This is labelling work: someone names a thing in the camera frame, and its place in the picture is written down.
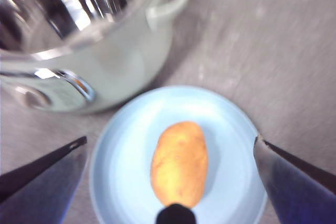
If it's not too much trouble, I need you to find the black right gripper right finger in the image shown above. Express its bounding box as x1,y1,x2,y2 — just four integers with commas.
253,134,336,224

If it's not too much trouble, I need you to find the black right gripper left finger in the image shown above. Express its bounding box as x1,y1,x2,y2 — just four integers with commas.
0,136,88,224

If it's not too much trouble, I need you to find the brown potato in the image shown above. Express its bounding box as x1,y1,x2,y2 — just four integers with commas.
150,121,209,208

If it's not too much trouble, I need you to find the blue round plate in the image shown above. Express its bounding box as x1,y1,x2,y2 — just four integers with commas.
89,85,269,224

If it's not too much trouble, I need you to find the pale green electric steamer pot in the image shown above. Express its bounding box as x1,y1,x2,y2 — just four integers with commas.
0,0,191,116

